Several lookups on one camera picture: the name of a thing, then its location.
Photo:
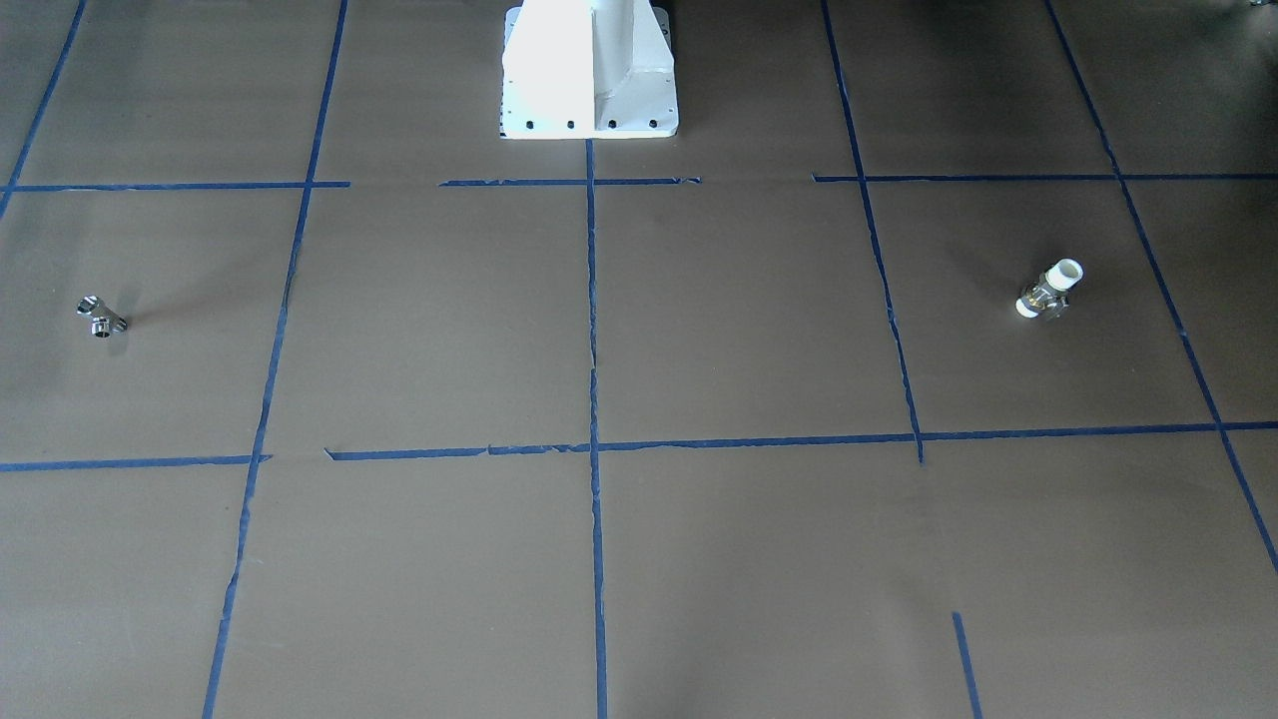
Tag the white PPR pipe fitting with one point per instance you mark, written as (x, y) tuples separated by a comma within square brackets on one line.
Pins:
[(1047, 297)]

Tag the chrome angle valve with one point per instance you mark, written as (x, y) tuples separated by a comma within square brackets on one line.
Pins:
[(104, 322)]

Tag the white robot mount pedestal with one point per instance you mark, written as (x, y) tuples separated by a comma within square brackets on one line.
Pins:
[(583, 70)]

